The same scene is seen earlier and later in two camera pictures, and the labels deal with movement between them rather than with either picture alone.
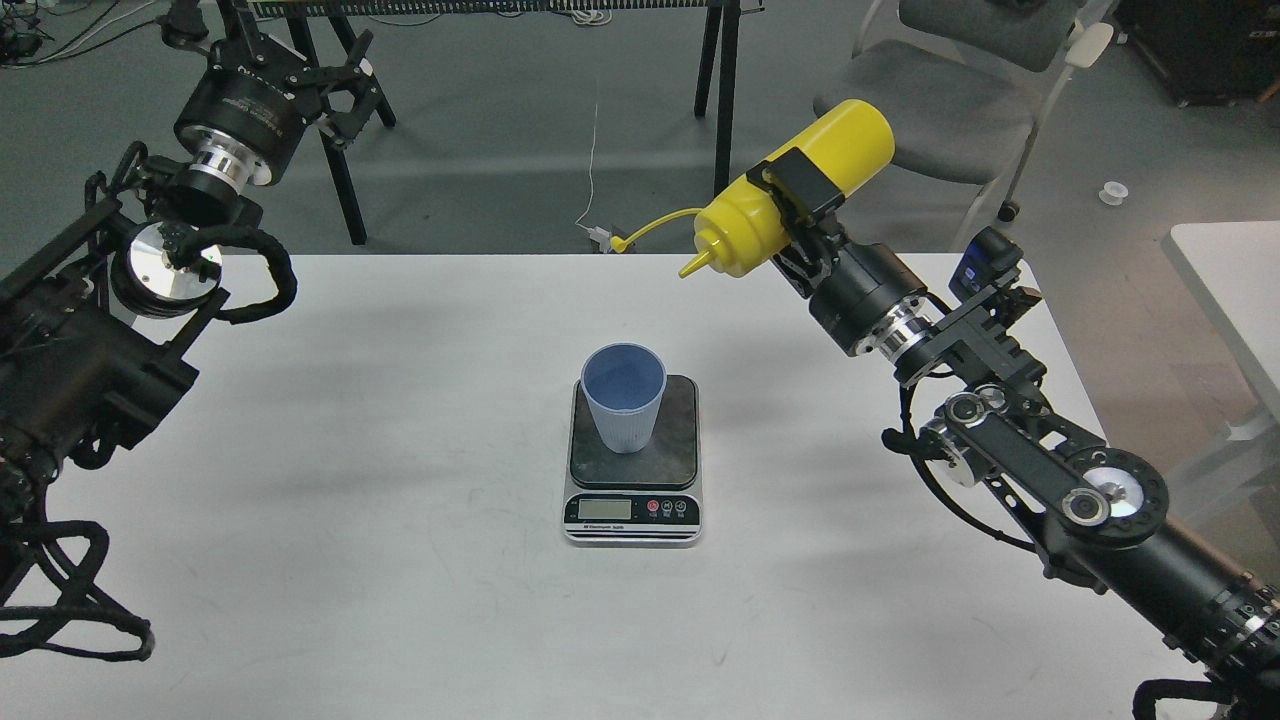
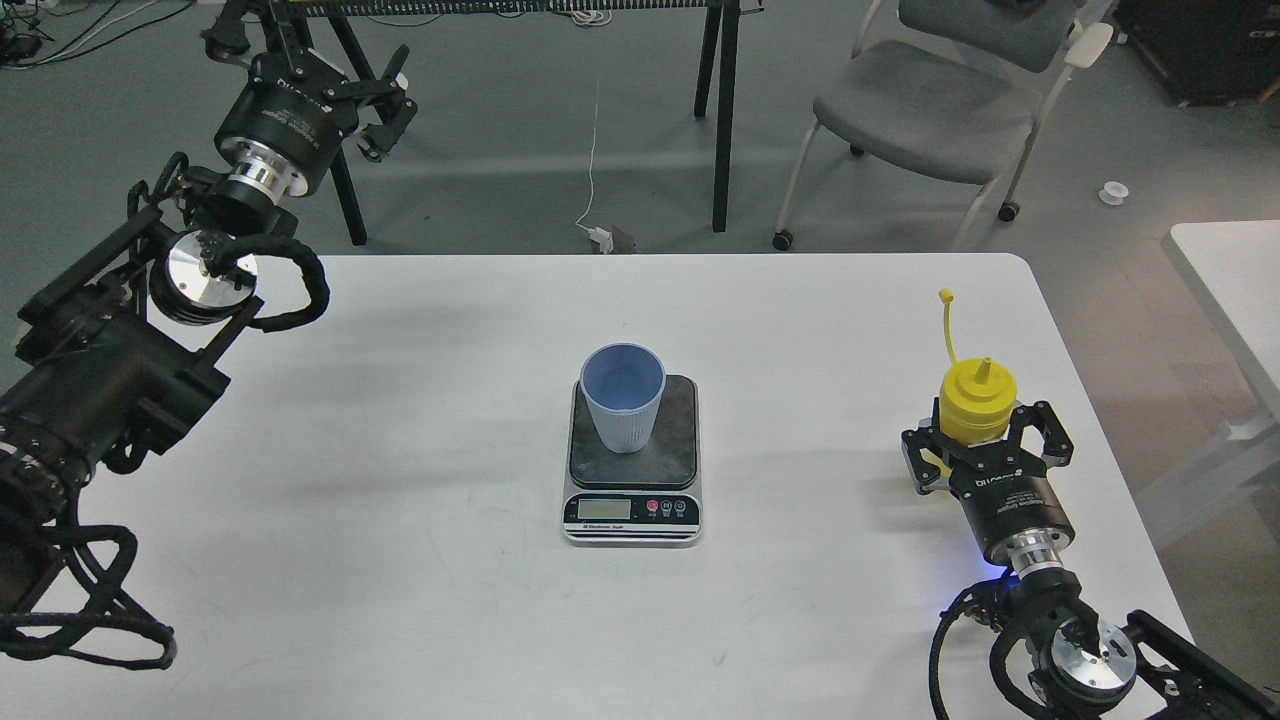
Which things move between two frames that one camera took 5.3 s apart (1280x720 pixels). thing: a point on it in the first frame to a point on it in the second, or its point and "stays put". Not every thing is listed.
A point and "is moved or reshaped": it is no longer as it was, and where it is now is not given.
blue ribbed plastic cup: [623, 382] stays put
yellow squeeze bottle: [748, 226] is moved or reshaped
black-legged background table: [327, 17] stays put
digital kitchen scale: [651, 498] stays put
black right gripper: [870, 300] to [1012, 503]
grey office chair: [972, 85] stays put
